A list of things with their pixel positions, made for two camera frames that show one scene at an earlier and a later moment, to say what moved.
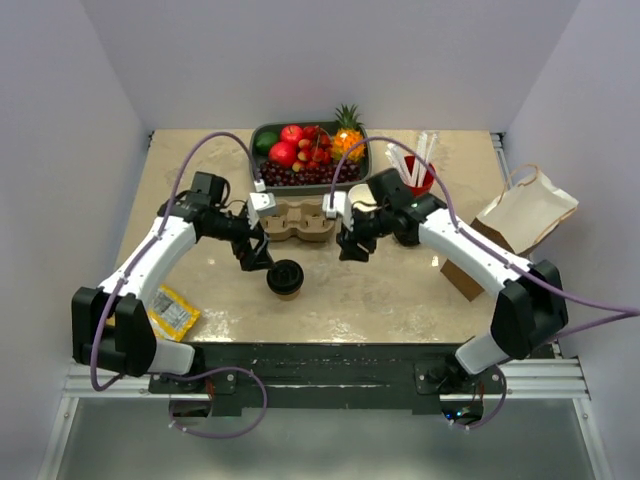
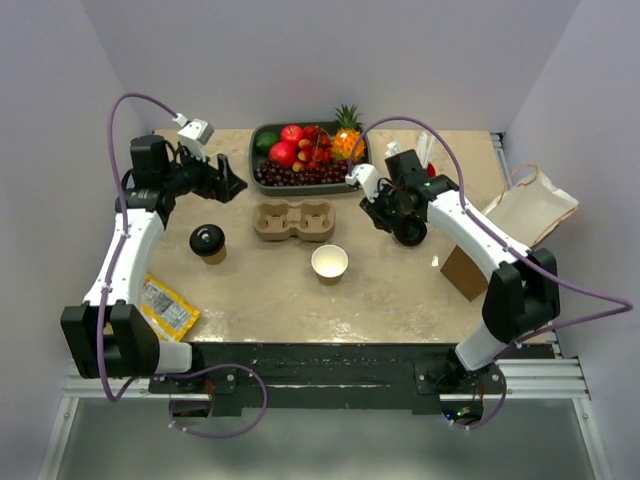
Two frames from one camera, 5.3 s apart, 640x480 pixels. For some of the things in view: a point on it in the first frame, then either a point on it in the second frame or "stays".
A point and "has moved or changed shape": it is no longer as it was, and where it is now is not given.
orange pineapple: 348,134 stays
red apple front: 282,153 stays
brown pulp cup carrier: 303,217 stays
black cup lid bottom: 408,235 stays
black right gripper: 349,239 → 374,213
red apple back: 291,134 stays
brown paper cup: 287,297 → 216,258
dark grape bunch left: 278,175 stays
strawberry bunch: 314,149 stays
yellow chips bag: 172,317 stays
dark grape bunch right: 351,170 stays
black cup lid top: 286,277 → 206,239
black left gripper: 259,257 → 211,184
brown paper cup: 362,192 has moved or changed shape
